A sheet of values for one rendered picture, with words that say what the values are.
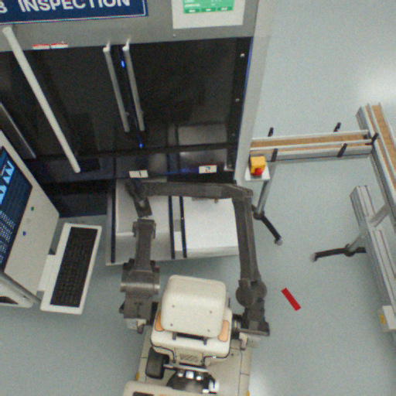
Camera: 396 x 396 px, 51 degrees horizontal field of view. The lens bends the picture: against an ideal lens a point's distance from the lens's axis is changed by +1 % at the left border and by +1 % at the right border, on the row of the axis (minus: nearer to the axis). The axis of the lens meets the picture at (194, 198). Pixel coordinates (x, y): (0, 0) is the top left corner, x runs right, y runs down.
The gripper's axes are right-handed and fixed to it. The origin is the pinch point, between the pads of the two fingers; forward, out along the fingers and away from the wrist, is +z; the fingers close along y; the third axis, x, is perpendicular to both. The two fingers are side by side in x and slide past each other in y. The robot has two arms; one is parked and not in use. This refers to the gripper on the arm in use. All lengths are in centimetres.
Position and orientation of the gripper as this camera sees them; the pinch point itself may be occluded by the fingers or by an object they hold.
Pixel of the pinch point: (145, 213)
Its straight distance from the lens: 196.8
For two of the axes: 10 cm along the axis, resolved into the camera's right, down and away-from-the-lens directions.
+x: -9.5, 2.8, -1.3
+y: -3.1, -8.7, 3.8
